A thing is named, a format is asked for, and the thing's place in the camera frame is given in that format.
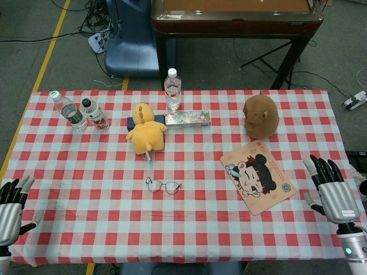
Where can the yellow plush duck toy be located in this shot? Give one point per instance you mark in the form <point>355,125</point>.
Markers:
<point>146,131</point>

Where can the cartoon girl mouse pad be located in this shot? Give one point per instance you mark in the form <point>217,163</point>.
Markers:
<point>258,177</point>

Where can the dark wooden table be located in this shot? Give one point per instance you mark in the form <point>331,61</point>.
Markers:
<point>238,25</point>

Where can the blue plastic chair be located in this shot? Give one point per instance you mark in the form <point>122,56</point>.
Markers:
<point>130,43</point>

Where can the brown plush capybara toy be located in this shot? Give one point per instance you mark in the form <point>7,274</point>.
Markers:
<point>261,116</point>

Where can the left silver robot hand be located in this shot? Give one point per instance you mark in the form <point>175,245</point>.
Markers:
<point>8,217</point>

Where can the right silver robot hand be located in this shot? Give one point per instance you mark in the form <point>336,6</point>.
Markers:
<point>335,200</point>

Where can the wire-frame eyeglasses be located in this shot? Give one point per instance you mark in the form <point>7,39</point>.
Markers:
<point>160,185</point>

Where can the dark blue box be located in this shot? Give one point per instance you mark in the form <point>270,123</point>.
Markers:
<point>132,121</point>

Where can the white power strip with plugs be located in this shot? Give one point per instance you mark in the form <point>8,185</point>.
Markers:
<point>355,100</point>

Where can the red white checkered tablecloth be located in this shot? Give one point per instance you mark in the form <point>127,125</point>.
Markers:
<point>177,200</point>

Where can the red label water bottle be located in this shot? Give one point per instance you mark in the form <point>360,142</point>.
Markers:
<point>173,91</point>

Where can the black cap drink bottle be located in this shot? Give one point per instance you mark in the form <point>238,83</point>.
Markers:
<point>96,116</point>

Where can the floral rectangular box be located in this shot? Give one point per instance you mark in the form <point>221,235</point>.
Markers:
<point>189,118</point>

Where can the dark blue chair seat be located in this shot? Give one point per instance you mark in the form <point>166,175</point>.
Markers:
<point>180,267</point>

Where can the green label water bottle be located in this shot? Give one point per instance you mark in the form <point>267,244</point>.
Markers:
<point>70,111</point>

